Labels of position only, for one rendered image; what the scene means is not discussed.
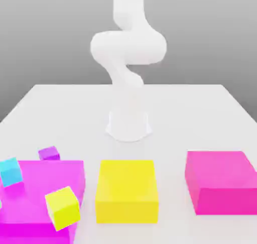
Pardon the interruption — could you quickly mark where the small cyan cube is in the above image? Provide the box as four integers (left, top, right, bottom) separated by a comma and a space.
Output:
0, 157, 24, 188

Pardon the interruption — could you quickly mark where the large pink box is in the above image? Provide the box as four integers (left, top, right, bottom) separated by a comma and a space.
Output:
184, 151, 257, 216

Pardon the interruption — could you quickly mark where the large yellow box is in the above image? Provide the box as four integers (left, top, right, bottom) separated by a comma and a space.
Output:
95, 160, 160, 224

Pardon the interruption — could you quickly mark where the large magenta box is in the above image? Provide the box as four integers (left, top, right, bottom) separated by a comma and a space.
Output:
0, 160, 86, 244

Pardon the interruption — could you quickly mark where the small purple cube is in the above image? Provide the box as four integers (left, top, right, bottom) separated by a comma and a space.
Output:
38, 146, 61, 161

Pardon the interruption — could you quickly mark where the small yellow cube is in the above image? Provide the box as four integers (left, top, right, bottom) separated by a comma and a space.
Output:
45, 185, 81, 232

